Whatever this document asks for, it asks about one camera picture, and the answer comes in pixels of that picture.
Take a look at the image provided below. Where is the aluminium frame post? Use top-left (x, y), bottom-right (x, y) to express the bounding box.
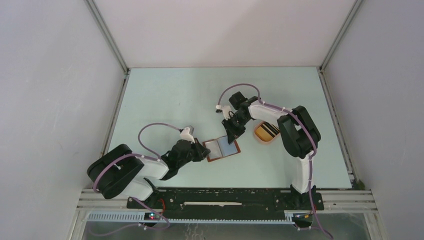
top-left (319, 0), bottom-right (365, 72)
top-left (84, 0), bottom-right (130, 75)

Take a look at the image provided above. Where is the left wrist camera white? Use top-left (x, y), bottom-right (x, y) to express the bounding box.
top-left (179, 125), bottom-right (195, 143)

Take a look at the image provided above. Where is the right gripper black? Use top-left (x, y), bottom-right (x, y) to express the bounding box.
top-left (221, 113), bottom-right (250, 144)

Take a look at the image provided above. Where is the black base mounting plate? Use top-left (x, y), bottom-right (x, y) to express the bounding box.
top-left (144, 187), bottom-right (325, 220)

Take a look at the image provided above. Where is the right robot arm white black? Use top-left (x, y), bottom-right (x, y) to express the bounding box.
top-left (215, 92), bottom-right (321, 209)

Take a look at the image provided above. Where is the pink oval tray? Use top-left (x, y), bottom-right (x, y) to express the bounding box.
top-left (253, 121), bottom-right (281, 145)

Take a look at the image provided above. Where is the aluminium frame post left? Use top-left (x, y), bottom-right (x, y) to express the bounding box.
top-left (84, 0), bottom-right (130, 75)

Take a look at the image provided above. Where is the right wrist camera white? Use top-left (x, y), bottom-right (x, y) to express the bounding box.
top-left (215, 104), bottom-right (235, 120)

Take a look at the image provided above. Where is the aluminium frame post right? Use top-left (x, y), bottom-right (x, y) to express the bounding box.
top-left (319, 0), bottom-right (365, 72)

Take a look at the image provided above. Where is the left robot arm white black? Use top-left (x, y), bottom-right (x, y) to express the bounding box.
top-left (86, 139), bottom-right (211, 208)

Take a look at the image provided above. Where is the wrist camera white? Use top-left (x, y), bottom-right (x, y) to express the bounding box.
top-left (179, 125), bottom-right (195, 143)
top-left (215, 104), bottom-right (235, 120)

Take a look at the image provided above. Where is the grey cable duct rail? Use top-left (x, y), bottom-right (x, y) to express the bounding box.
top-left (86, 211), bottom-right (294, 224)

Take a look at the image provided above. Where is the brown leather card holder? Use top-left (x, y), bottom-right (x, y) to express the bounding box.
top-left (202, 135), bottom-right (241, 162)

